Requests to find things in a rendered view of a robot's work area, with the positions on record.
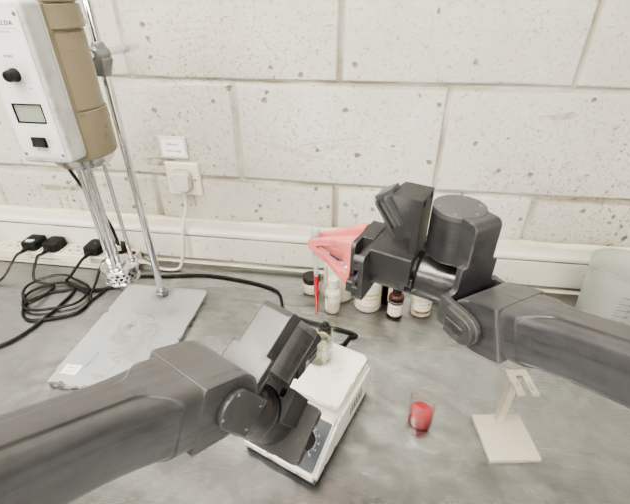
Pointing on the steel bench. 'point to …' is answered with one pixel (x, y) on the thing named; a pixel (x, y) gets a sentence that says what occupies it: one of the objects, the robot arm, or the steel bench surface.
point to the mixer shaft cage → (119, 264)
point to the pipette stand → (508, 425)
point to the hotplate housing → (330, 430)
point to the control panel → (316, 446)
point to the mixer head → (47, 81)
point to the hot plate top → (331, 378)
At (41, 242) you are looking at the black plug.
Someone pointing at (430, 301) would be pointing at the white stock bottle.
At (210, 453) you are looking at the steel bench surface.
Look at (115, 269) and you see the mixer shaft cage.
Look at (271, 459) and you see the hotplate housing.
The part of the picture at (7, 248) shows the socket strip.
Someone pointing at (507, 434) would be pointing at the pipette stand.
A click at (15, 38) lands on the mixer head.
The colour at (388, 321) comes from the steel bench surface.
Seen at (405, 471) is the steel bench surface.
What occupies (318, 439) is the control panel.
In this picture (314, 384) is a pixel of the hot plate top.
